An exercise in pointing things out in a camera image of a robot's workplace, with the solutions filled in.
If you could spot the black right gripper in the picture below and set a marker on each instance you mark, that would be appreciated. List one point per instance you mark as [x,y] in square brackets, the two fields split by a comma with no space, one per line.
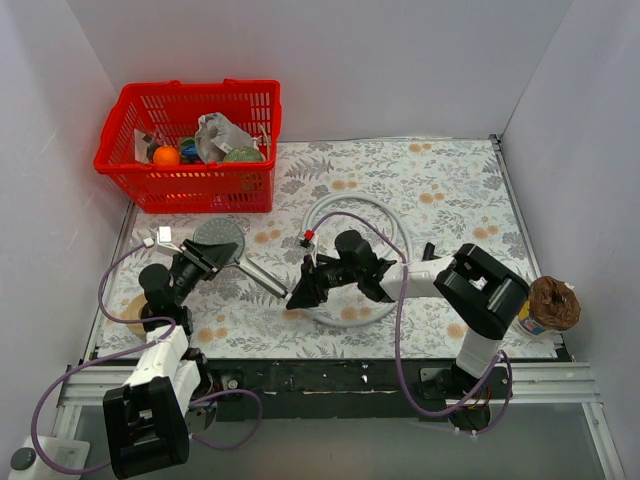
[314,277]

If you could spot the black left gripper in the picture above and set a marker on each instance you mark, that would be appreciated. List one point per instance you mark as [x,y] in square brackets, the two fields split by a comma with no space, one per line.
[193,256]

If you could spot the grey shower head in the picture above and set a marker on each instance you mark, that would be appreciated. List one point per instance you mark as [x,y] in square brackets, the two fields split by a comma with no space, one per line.
[219,231]

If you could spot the black pipe fitting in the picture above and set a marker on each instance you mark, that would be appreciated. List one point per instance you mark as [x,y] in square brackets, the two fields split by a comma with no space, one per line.
[429,252]

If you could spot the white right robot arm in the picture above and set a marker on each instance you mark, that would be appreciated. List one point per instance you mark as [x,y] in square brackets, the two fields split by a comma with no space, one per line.
[484,293]

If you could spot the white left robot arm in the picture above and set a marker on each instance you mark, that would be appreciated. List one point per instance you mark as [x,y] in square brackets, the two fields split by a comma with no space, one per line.
[145,417]

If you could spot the floral table mat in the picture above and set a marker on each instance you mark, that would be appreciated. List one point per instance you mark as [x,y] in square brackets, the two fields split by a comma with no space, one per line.
[446,192]

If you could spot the brown tape roll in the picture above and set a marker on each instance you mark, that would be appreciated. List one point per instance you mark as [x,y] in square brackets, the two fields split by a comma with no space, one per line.
[132,314]

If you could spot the green round fruit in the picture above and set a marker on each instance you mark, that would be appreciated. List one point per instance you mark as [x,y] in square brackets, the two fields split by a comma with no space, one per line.
[244,154]

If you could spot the orange fruit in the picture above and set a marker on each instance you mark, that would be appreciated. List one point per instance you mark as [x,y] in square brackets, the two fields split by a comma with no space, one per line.
[166,156]

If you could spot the crumpled grey paper bag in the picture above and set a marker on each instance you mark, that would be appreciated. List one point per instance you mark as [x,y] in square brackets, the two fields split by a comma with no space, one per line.
[217,136]

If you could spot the red plastic basket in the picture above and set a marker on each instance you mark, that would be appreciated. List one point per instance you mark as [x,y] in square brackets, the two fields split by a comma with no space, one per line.
[149,115]

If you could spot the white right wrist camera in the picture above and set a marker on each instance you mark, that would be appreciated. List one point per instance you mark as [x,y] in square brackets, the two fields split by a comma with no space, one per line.
[308,241]

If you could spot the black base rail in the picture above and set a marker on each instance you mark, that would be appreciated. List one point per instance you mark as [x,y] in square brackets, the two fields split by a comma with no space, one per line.
[369,388]

